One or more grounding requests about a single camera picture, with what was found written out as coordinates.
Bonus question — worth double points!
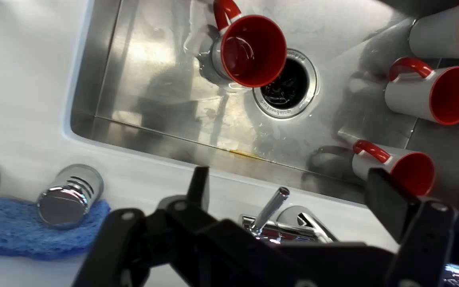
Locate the chrome air gap cap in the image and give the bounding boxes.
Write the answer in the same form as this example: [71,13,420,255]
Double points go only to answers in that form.
[36,164,104,229]

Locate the white mug red inside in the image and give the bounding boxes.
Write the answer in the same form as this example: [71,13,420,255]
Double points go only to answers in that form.
[351,140,436,197]
[384,57,459,126]
[409,0,459,59]
[198,0,288,93]

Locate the blue sponge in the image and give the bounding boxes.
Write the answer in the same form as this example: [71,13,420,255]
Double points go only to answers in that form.
[0,197,111,260]

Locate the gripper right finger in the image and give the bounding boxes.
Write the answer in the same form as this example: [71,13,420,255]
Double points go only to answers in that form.
[364,167,459,287]

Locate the chrome tap lever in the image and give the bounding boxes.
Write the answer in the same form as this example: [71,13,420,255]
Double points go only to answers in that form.
[250,187,290,236]

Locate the chrome tap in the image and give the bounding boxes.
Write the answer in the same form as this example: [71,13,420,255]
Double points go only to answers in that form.
[239,187,339,244]

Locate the stainless steel sink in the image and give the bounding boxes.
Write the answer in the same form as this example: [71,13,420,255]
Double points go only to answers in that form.
[70,0,459,212]

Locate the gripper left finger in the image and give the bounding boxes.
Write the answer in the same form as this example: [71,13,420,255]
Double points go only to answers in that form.
[72,166,290,287]

